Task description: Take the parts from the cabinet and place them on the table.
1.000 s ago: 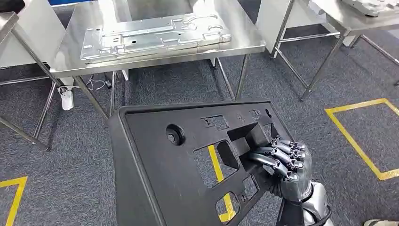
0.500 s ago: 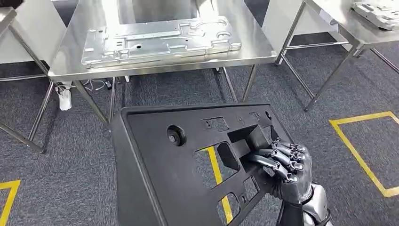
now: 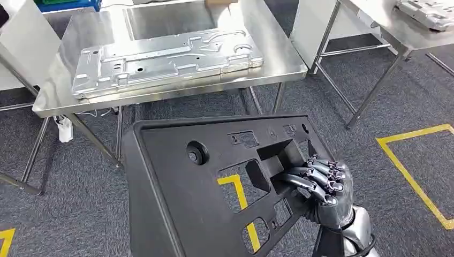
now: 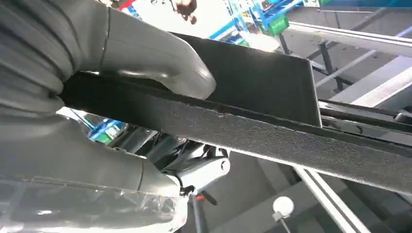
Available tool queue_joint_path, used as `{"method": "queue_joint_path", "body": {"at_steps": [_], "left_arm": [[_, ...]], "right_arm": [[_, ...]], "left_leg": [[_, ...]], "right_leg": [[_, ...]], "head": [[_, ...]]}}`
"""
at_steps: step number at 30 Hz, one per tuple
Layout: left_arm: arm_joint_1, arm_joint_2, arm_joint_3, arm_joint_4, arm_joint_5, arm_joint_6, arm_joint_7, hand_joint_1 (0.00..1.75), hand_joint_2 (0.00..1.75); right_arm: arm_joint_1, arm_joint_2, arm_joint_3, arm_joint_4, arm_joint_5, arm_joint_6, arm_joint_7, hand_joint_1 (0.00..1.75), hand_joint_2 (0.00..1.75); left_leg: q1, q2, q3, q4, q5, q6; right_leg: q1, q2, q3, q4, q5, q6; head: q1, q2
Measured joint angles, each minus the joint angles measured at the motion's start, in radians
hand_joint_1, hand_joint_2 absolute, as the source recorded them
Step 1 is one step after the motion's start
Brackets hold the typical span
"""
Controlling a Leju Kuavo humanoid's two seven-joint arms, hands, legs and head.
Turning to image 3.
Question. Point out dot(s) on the white power strip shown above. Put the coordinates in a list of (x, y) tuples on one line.
[(65, 130)]

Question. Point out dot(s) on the pressed sheet metal panel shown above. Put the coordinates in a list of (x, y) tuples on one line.
[(429, 14), (166, 64)]

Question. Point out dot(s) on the cardboard box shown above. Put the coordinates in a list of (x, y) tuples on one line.
[(220, 1)]

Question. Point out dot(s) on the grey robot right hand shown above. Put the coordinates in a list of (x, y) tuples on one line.
[(333, 198)]

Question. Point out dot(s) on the blue plastic crate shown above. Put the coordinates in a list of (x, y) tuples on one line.
[(71, 6)]

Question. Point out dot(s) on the black plastic panel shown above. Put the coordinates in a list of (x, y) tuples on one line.
[(191, 198)]

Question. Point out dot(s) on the steel work table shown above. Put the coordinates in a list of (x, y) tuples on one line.
[(408, 35), (276, 53)]

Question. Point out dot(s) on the steel table leg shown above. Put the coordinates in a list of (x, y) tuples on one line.
[(441, 64)]

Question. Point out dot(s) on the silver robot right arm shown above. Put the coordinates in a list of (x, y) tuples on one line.
[(358, 230)]

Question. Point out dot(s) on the steel table frame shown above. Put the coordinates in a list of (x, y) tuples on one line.
[(19, 79)]

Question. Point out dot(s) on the white board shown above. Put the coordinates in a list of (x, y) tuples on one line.
[(25, 42), (312, 28)]

